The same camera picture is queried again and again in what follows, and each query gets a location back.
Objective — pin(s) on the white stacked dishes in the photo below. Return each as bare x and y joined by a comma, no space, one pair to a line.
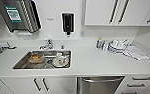
117,46

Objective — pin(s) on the chrome sink faucet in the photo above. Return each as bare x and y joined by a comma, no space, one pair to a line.
47,45

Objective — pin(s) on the stainless steel sink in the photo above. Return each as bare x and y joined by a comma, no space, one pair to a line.
19,65

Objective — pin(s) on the black wall soap dispenser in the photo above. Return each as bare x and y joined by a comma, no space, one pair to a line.
68,23

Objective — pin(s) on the stainless steel dishwasher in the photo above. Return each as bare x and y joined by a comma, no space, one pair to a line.
99,87

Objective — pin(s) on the dish soap bottle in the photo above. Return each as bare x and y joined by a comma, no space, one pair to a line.
99,44

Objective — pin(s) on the steel paper towel dispenser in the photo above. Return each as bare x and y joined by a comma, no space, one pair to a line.
14,15

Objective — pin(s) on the white wall socket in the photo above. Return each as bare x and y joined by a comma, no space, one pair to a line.
81,33

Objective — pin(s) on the white base cabinet door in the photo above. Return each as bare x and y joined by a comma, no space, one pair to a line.
19,87
62,87

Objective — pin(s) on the plate in sink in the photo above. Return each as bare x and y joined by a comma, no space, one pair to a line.
36,58

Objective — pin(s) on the white saucer plate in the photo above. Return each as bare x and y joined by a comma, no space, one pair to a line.
67,61

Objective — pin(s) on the small wall label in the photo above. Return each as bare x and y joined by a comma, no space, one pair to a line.
50,19

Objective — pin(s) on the white mug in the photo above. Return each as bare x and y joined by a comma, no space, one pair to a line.
60,59

